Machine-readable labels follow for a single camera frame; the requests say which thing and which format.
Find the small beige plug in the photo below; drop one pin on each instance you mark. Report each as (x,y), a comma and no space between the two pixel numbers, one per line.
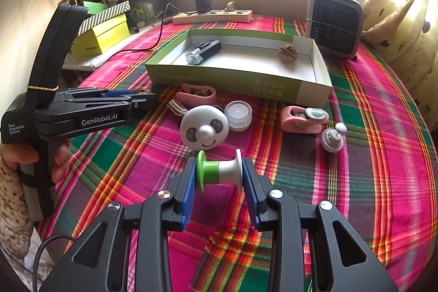
(231,6)

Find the person's left hand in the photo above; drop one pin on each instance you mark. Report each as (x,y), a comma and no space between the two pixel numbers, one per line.
(61,158)

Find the small white knob gadget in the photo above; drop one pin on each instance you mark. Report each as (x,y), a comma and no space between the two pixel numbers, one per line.
(330,141)

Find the pink clip with grey pad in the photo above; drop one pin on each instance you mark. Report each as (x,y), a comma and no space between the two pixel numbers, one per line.
(291,122)

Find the green and white spool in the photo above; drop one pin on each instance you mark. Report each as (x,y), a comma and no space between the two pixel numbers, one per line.
(219,172)

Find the yellow-green shoe box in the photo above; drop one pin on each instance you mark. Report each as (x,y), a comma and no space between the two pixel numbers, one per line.
(102,39)

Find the brown walnut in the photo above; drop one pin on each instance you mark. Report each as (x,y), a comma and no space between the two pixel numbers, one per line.
(287,53)

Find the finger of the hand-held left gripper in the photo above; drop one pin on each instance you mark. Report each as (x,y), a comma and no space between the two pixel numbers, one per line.
(137,104)
(119,93)

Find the white round panda gadget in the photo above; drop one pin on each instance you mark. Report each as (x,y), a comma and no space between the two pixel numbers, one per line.
(202,127)

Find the cream heart print curtain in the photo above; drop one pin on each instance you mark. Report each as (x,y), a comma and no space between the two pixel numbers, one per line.
(403,21)

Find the striped box lid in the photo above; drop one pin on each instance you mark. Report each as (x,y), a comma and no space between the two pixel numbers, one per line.
(109,11)

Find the green container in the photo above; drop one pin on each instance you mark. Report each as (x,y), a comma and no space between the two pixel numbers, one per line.
(143,9)

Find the green and white cardboard box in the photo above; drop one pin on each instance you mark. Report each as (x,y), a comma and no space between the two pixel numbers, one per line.
(239,80)

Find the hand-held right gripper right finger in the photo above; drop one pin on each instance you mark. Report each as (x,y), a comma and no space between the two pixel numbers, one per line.
(251,198)

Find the beige power strip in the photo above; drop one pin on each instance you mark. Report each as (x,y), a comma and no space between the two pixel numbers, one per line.
(212,17)

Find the person's left forearm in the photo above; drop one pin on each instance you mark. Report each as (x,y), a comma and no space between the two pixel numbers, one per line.
(10,210)

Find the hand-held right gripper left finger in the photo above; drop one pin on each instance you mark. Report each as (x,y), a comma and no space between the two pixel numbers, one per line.
(188,191)

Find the pink plastic clip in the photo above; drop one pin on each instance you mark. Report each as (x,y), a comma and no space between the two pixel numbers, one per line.
(209,93)

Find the black charger adapter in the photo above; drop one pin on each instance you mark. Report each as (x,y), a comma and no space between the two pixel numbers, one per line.
(202,3)

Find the white board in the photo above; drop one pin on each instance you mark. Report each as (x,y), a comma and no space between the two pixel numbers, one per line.
(85,61)

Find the black flashlight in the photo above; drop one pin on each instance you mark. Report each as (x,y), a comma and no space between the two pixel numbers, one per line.
(205,51)

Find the white round cap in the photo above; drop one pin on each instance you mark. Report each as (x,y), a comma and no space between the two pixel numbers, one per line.
(237,114)

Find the grey space heater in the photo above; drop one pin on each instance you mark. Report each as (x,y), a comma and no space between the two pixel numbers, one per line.
(335,21)

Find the plaid tablecloth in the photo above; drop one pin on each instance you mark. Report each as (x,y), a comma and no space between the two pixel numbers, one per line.
(342,175)

